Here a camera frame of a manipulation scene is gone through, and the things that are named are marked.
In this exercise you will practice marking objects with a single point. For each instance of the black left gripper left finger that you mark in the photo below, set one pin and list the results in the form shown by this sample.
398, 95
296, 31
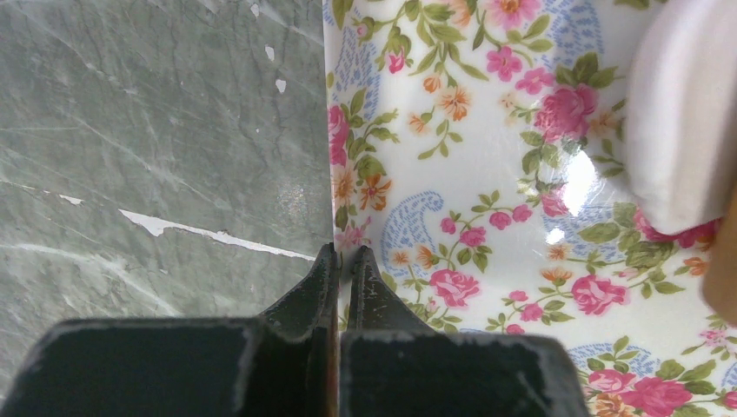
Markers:
280, 362

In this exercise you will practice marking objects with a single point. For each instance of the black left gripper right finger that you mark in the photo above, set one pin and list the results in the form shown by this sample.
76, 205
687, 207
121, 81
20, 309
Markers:
394, 364

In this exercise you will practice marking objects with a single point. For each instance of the floral print tray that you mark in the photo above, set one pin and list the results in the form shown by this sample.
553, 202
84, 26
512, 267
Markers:
478, 148

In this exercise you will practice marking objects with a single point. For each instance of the wooden rolling pin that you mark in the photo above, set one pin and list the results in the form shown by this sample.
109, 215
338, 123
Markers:
719, 284

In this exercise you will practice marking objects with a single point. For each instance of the white dough lump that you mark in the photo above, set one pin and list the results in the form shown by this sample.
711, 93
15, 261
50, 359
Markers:
680, 148

